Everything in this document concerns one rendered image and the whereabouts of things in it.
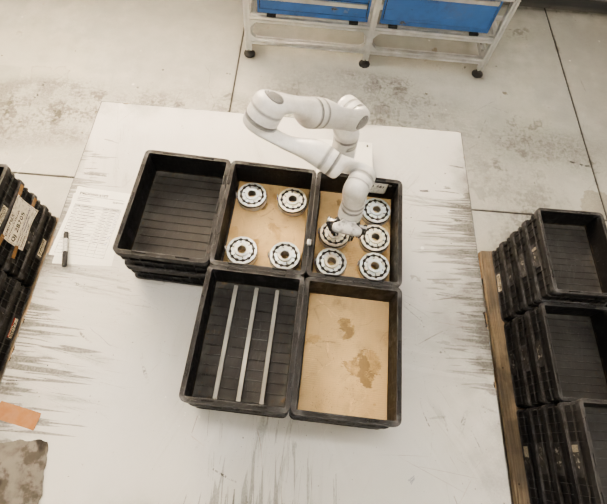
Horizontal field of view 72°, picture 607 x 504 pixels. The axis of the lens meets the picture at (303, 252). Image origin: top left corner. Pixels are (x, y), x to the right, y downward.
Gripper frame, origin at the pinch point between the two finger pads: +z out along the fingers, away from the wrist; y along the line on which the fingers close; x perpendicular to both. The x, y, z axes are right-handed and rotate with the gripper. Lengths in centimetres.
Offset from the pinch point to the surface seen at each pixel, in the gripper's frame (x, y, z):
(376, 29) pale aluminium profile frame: -188, 5, 55
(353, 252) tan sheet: 4.0, -4.7, 2.6
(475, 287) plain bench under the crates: 0, -52, 16
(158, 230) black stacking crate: 13, 62, 3
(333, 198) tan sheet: -15.7, 6.3, 2.5
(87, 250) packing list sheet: 21, 89, 15
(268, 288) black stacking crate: 23.8, 20.2, 2.9
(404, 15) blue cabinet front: -193, -11, 45
